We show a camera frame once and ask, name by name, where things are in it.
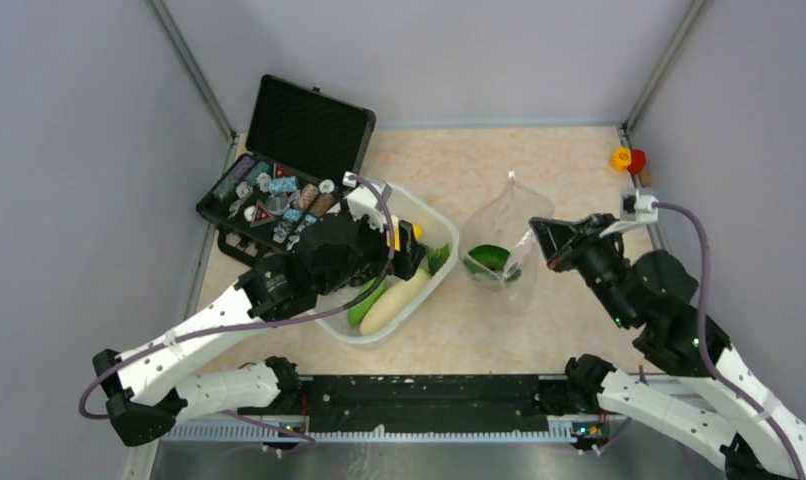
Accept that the red yellow emergency button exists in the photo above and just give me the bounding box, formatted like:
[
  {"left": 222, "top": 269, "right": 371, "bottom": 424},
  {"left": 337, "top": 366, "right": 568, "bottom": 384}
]
[{"left": 609, "top": 147, "right": 652, "bottom": 187}]

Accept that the white radish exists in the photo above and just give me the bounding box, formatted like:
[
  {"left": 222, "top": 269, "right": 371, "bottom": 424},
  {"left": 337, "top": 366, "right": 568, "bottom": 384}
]
[{"left": 359, "top": 269, "right": 432, "bottom": 336}]

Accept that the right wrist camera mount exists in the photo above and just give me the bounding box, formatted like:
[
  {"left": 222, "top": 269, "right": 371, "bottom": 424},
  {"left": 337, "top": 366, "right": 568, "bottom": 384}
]
[{"left": 599, "top": 188, "right": 660, "bottom": 238}]

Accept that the white plastic basket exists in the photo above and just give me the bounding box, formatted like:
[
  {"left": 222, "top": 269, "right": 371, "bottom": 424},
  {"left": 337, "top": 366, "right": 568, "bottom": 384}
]
[{"left": 315, "top": 183, "right": 459, "bottom": 348}]

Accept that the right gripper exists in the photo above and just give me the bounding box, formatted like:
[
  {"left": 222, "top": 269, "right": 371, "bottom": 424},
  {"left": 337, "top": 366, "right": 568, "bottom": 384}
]
[{"left": 526, "top": 211, "right": 632, "bottom": 327}]

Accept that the green bok choy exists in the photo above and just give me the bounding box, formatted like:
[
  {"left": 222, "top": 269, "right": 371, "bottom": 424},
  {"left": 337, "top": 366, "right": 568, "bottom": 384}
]
[{"left": 462, "top": 244, "right": 522, "bottom": 285}]

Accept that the yellow bell pepper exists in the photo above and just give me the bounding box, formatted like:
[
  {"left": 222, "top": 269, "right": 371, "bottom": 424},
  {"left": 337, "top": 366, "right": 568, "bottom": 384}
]
[{"left": 392, "top": 215, "right": 423, "bottom": 252}]

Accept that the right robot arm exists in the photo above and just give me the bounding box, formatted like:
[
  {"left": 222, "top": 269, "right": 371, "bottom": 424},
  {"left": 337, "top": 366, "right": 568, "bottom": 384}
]
[{"left": 529, "top": 214, "right": 806, "bottom": 479}]

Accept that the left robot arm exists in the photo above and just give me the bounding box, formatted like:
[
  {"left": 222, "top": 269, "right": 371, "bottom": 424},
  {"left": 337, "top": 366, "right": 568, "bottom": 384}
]
[{"left": 92, "top": 213, "right": 428, "bottom": 447}]

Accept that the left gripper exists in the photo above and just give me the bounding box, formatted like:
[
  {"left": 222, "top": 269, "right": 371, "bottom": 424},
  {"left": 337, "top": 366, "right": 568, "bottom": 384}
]
[{"left": 317, "top": 198, "right": 428, "bottom": 295}]

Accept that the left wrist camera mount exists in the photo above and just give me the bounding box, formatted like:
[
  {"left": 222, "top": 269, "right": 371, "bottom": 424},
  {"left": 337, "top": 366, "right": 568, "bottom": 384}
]
[{"left": 342, "top": 172, "right": 387, "bottom": 232}]

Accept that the black open case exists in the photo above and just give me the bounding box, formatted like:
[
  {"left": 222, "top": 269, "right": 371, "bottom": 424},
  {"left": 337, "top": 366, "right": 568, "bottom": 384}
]
[{"left": 196, "top": 74, "right": 376, "bottom": 265}]

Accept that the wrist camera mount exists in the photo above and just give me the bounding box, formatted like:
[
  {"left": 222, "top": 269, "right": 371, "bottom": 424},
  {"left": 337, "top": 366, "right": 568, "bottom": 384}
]
[
  {"left": 342, "top": 172, "right": 387, "bottom": 232},
  {"left": 599, "top": 188, "right": 660, "bottom": 238}
]

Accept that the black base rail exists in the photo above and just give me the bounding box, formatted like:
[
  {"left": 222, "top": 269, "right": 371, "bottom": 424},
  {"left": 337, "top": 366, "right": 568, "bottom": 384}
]
[{"left": 137, "top": 370, "right": 643, "bottom": 446}]

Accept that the light green small cucumber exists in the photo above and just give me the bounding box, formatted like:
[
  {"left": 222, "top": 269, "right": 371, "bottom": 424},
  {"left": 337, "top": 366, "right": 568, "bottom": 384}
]
[{"left": 347, "top": 280, "right": 388, "bottom": 328}]

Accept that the clear zip top bag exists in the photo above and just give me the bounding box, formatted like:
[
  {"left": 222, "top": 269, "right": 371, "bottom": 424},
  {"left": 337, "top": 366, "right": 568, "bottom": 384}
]
[{"left": 458, "top": 170, "right": 555, "bottom": 315}]

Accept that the green leaf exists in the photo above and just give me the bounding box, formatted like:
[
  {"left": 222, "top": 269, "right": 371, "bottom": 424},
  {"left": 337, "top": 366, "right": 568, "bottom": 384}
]
[{"left": 426, "top": 243, "right": 451, "bottom": 276}]

